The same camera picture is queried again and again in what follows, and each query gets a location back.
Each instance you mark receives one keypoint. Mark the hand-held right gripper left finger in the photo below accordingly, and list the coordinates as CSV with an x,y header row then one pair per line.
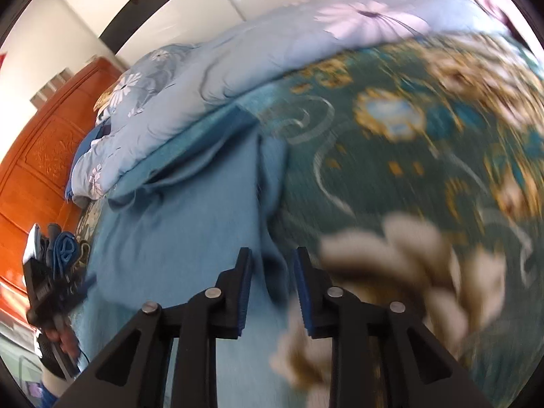
x,y
243,301

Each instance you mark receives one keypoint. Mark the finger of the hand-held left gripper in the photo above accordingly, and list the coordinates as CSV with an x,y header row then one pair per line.
x,y
85,285

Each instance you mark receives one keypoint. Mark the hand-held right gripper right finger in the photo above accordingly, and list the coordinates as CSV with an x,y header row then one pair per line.
x,y
302,297

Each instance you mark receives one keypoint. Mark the blue knit sweater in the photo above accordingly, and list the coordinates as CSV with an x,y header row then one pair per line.
x,y
178,238

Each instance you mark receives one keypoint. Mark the person's left hand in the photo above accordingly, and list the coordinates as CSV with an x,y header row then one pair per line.
x,y
61,335

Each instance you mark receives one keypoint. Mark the wooden bed headboard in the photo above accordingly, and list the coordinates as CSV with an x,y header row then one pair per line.
x,y
38,165

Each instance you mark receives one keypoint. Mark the blue pillow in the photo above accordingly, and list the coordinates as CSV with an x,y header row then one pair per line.
x,y
91,136

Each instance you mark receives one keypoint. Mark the teal floral bedspread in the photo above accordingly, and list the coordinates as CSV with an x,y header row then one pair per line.
x,y
403,157

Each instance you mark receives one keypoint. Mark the yellow printed pillow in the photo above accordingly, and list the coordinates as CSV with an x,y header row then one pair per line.
x,y
105,101

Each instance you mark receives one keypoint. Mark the light blue daisy duvet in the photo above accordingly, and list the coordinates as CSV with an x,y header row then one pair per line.
x,y
263,55

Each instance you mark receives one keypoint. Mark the white and black sliding wardrobe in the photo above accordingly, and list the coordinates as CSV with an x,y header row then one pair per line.
x,y
221,4

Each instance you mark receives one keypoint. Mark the white wall vent panel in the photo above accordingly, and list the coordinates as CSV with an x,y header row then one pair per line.
x,y
50,87

